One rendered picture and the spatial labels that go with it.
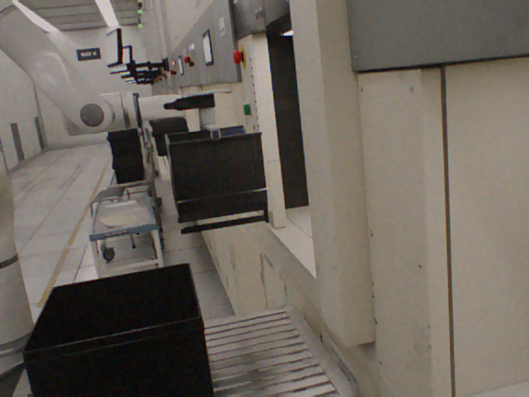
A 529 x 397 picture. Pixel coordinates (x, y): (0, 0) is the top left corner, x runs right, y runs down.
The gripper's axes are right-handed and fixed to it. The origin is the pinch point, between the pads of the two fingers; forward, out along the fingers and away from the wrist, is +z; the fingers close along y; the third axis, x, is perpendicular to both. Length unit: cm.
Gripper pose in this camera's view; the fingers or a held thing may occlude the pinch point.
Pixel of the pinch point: (205, 101)
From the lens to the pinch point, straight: 123.4
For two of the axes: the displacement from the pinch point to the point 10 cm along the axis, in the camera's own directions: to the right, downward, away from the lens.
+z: 9.7, -1.6, 1.9
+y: 2.2, 2.0, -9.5
